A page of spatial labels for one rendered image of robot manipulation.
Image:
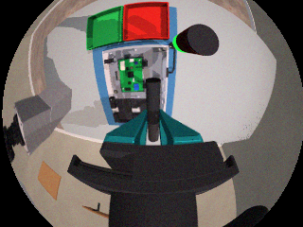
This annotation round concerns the green circuit board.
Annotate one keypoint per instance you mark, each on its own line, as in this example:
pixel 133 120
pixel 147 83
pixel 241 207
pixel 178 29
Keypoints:
pixel 131 77

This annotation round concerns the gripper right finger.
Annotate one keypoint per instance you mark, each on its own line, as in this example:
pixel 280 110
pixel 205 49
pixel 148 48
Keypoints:
pixel 173 132

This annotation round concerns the red bin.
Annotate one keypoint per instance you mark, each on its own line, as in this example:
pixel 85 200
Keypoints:
pixel 146 21

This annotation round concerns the green open-top bin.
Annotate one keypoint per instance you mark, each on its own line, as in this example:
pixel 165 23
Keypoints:
pixel 105 28

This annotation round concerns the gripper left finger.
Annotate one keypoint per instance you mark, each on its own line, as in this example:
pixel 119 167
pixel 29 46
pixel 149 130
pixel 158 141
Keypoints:
pixel 130 132

